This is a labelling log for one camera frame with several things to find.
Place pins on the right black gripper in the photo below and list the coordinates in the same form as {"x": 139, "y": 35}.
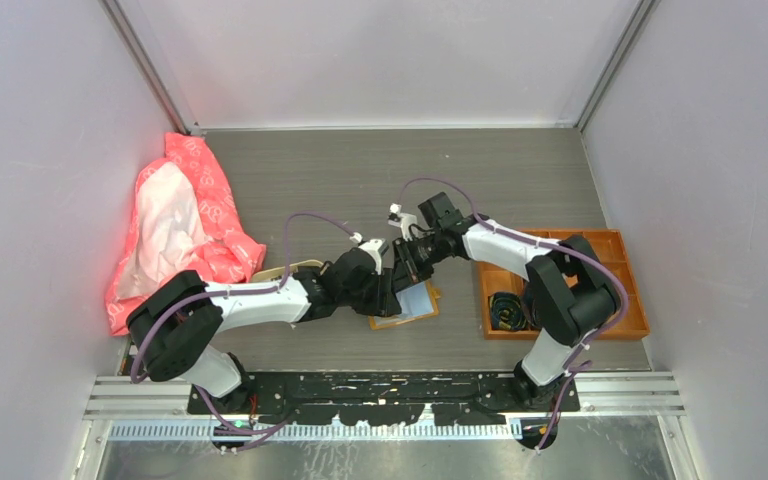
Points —
{"x": 410, "y": 271}

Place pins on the pink white crumpled cloth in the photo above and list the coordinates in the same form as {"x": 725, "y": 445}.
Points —
{"x": 184, "y": 217}

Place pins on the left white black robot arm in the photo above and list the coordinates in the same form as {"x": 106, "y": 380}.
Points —
{"x": 174, "y": 328}

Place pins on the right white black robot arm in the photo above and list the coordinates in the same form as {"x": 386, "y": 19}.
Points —
{"x": 572, "y": 294}

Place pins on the rolled dark belt left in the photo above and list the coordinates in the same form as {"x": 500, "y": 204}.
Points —
{"x": 506, "y": 312}

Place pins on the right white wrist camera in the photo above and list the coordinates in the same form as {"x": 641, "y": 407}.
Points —
{"x": 404, "y": 222}

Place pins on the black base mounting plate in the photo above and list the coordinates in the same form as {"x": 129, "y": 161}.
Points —
{"x": 380, "y": 399}

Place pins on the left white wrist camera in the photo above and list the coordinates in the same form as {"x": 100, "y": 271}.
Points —
{"x": 376, "y": 248}

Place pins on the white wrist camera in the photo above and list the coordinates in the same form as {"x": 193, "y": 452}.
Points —
{"x": 404, "y": 222}
{"x": 376, "y": 248}

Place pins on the orange leather card holder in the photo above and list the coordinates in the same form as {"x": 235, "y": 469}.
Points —
{"x": 417, "y": 302}

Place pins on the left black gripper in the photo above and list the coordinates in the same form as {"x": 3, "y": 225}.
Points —
{"x": 384, "y": 301}

